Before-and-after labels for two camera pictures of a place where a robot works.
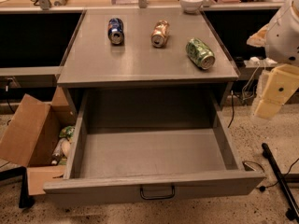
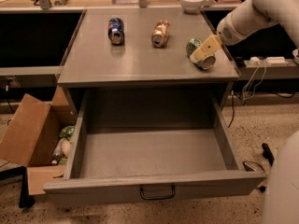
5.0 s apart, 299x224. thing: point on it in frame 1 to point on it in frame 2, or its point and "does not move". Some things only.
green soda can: x=200 y=54 does not move
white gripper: x=284 y=37 to x=226 y=33
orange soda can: x=160 y=34 does not move
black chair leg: x=25 y=201 does not move
